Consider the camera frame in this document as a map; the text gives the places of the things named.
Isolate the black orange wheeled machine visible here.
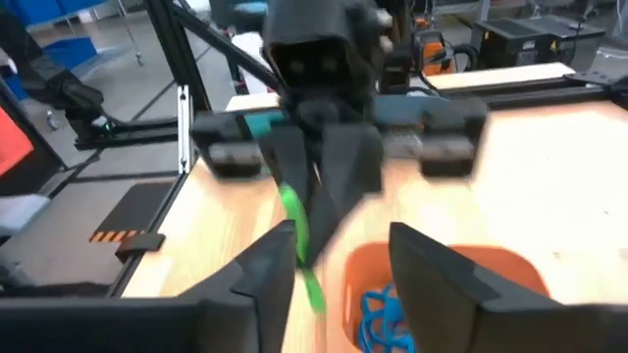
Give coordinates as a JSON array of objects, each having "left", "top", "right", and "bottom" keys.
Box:
[{"left": 411, "top": 17, "right": 480, "bottom": 77}]

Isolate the orange plastic basket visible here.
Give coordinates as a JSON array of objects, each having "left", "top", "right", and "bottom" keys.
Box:
[{"left": 341, "top": 242, "right": 550, "bottom": 353}]

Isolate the green rubber band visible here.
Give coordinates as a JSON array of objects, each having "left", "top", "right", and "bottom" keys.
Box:
[{"left": 278, "top": 183, "right": 328, "bottom": 315}]

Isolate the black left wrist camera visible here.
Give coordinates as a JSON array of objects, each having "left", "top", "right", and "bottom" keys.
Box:
[{"left": 262, "top": 0, "right": 382, "bottom": 99}]

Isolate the black hazard-striped floor mat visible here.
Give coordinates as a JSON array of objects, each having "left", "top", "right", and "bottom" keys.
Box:
[{"left": 89, "top": 181, "right": 173, "bottom": 244}]

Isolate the red flat panel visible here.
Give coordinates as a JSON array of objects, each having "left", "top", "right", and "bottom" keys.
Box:
[{"left": 0, "top": 105, "right": 35, "bottom": 177}]

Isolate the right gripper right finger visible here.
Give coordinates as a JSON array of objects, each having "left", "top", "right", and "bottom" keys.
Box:
[{"left": 390, "top": 222, "right": 628, "bottom": 353}]

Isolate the bright teal plastic basket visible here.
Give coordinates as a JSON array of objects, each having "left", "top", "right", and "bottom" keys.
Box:
[{"left": 242, "top": 112, "right": 286, "bottom": 141}]

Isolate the silver aluminium rail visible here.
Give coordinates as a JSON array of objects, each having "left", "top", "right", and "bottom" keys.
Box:
[{"left": 177, "top": 83, "right": 193, "bottom": 176}]

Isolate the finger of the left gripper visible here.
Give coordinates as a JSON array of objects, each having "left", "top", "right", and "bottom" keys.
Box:
[
  {"left": 259, "top": 126, "right": 316, "bottom": 203},
  {"left": 306, "top": 123, "right": 385, "bottom": 269}
]

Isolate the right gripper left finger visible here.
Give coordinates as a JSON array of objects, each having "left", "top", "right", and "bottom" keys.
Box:
[{"left": 0, "top": 219, "right": 298, "bottom": 353}]

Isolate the blue rubber band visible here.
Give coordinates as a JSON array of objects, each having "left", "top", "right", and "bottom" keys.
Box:
[{"left": 356, "top": 282, "right": 418, "bottom": 353}]

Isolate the black equipment stand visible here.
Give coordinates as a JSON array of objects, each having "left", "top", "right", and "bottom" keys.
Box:
[{"left": 19, "top": 63, "right": 181, "bottom": 151}]

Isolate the blue plastic bin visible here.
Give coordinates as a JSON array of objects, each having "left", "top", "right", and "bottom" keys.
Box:
[{"left": 0, "top": 0, "right": 107, "bottom": 28}]

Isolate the light blue container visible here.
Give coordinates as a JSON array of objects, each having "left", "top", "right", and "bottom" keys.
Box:
[{"left": 235, "top": 0, "right": 270, "bottom": 16}]

